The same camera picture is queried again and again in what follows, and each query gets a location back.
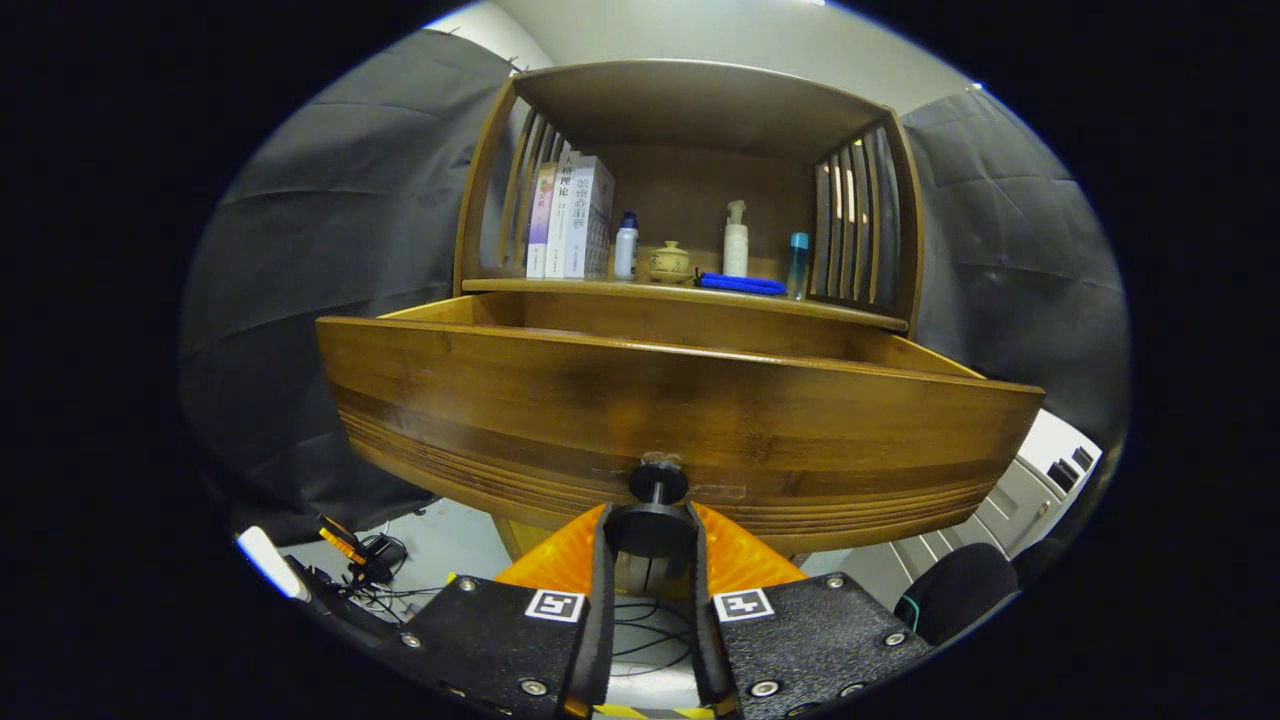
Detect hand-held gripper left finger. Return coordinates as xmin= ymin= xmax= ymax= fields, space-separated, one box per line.
xmin=400 ymin=503 xmax=616 ymax=720

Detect black round seat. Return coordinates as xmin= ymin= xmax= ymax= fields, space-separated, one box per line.
xmin=895 ymin=543 xmax=1021 ymax=646

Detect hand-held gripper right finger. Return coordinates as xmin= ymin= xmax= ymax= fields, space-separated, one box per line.
xmin=685 ymin=503 xmax=936 ymax=720

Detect white pump bottle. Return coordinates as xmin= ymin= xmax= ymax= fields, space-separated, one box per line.
xmin=722 ymin=199 xmax=750 ymax=278

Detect wooden cabinet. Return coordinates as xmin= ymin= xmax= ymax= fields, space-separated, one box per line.
xmin=452 ymin=58 xmax=926 ymax=601

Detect blue folded cloth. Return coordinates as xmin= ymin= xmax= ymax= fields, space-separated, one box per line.
xmin=695 ymin=272 xmax=788 ymax=297

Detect purple book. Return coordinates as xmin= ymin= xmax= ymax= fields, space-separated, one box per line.
xmin=526 ymin=163 xmax=558 ymax=279

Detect black and orange tool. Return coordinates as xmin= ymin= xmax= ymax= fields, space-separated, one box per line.
xmin=318 ymin=515 xmax=409 ymax=588

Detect wooden drawer with black knob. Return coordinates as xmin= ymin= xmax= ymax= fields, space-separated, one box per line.
xmin=316 ymin=290 xmax=1046 ymax=558

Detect white book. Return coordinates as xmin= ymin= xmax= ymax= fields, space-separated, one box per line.
xmin=545 ymin=150 xmax=577 ymax=279

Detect white plastic object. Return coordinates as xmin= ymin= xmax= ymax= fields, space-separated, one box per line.
xmin=236 ymin=527 xmax=311 ymax=602

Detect yellow lidded teacup with saucer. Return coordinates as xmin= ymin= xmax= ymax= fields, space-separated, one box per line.
xmin=645 ymin=240 xmax=693 ymax=285

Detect grey patterned book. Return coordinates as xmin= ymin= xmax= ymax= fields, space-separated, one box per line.
xmin=563 ymin=155 xmax=616 ymax=280

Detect wooden countertop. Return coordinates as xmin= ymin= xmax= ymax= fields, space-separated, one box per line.
xmin=462 ymin=270 xmax=911 ymax=333

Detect white furniture unit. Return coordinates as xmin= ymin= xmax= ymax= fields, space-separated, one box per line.
xmin=840 ymin=408 xmax=1104 ymax=611

